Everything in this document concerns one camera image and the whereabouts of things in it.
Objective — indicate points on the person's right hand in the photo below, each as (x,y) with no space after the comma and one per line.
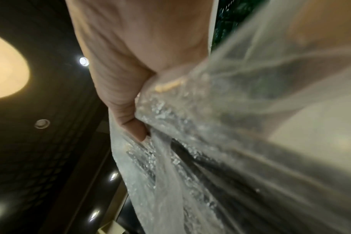
(140,41)

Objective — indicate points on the bundle of black straws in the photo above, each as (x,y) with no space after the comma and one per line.
(192,132)

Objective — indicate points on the clear zip bag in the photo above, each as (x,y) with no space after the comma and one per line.
(250,68)

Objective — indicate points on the small ceiling spotlight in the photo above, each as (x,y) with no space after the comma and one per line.
(42,123)
(83,61)

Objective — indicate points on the large round ceiling lamp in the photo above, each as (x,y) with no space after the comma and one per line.
(4,68)

